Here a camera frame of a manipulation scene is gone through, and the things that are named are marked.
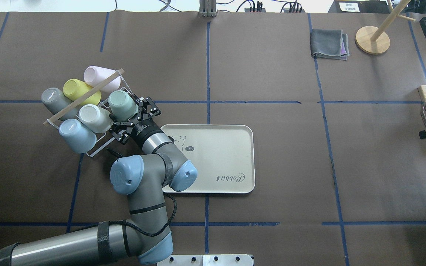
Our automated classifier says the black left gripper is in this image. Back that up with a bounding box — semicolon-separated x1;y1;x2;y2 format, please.
109;95;161;145

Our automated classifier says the green cup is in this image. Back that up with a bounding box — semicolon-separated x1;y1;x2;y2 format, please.
108;90;138;122

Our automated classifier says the beige rabbit tray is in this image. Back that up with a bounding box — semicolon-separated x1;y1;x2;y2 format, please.
162;124;255;194

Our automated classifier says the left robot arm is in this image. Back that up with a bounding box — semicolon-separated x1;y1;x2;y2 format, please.
0;117;198;266

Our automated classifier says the cream white cup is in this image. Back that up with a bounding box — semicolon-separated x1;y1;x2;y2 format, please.
78;104;114;133

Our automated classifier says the pink cup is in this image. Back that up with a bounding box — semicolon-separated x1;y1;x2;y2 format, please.
83;66;121;94

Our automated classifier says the light blue cup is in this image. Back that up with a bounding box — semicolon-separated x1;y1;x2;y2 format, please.
59;119;97;154

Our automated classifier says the yellow cup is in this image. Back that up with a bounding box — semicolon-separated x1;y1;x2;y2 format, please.
62;79;101;108

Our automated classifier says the grey cup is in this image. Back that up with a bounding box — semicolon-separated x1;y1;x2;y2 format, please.
41;88;78;121

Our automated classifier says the wooden stand with round base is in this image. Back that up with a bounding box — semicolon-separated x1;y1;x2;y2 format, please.
355;0;416;55

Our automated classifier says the grey folded cloth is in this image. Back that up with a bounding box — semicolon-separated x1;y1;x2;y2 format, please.
310;28;350;61

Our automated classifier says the white wire cup rack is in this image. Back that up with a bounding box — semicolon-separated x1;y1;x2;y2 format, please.
46;71;135;157

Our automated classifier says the aluminium profile post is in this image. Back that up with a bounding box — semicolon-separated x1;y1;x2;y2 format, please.
199;0;217;17

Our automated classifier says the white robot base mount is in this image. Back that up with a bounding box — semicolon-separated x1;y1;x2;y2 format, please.
157;254;255;266

